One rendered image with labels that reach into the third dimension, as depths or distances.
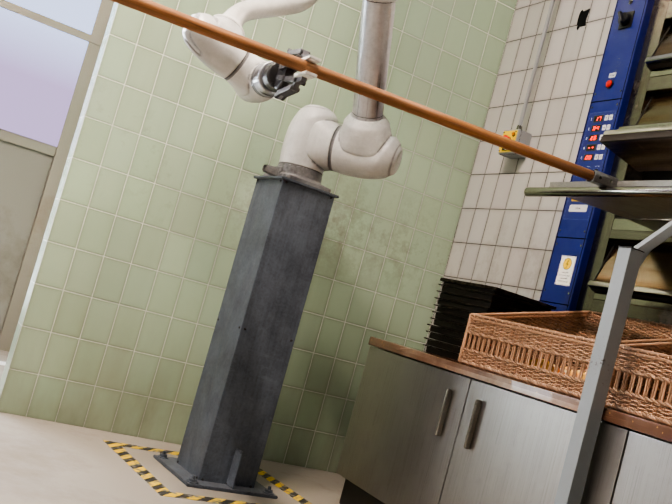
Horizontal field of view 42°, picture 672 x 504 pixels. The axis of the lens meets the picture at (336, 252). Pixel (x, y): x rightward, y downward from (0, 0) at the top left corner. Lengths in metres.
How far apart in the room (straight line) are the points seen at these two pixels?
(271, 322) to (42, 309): 0.82
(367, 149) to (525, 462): 1.10
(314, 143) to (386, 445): 1.00
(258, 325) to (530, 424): 0.95
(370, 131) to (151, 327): 1.10
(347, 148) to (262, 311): 0.59
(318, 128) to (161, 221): 0.72
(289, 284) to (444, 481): 0.80
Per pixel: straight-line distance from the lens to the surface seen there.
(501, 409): 2.42
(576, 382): 2.32
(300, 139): 2.89
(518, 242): 3.42
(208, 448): 2.83
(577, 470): 2.12
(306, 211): 2.85
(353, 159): 2.83
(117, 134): 3.20
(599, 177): 2.59
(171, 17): 2.00
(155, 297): 3.25
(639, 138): 2.91
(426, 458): 2.66
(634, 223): 3.02
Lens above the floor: 0.62
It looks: 4 degrees up
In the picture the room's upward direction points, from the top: 15 degrees clockwise
